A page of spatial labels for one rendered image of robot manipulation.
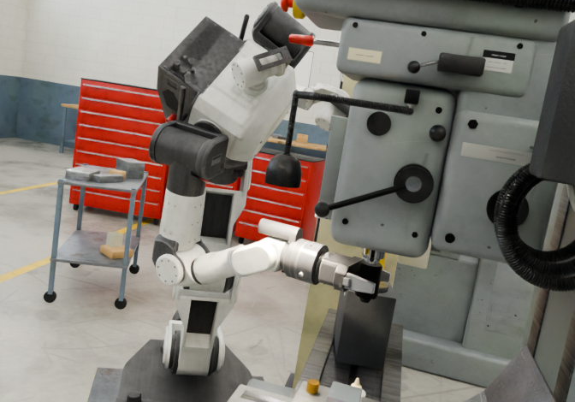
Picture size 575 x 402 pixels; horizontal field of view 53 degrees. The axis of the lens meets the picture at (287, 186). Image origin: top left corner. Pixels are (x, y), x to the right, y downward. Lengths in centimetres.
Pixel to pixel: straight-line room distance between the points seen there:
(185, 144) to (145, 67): 999
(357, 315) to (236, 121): 55
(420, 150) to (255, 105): 48
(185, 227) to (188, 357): 69
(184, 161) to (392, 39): 54
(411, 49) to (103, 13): 1089
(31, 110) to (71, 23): 189
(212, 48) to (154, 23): 985
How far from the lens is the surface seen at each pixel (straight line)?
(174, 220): 138
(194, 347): 195
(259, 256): 125
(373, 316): 145
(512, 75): 107
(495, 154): 106
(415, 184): 105
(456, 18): 106
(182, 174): 134
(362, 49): 106
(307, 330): 314
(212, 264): 136
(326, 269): 120
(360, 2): 107
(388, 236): 110
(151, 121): 635
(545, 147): 83
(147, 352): 229
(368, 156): 108
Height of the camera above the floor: 157
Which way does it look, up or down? 8 degrees down
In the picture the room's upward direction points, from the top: 9 degrees clockwise
